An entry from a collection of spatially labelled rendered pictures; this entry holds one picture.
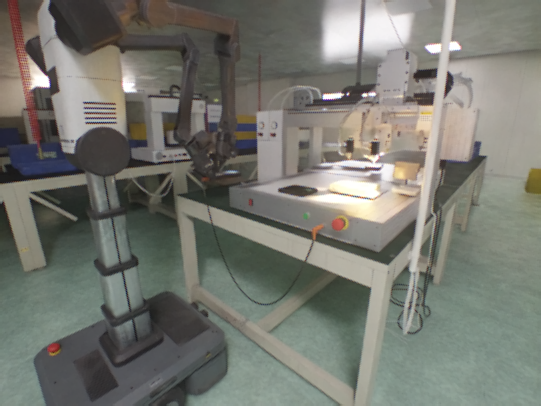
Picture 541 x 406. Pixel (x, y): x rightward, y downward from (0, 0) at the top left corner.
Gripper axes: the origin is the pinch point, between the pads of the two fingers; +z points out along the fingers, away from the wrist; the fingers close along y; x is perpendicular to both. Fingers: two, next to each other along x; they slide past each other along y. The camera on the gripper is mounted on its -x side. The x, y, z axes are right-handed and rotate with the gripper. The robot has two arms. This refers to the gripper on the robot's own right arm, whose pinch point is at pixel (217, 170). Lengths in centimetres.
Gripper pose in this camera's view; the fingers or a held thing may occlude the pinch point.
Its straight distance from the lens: 141.2
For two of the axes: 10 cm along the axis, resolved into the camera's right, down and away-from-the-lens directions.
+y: -7.5, -1.9, 6.4
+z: -1.7, 9.8, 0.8
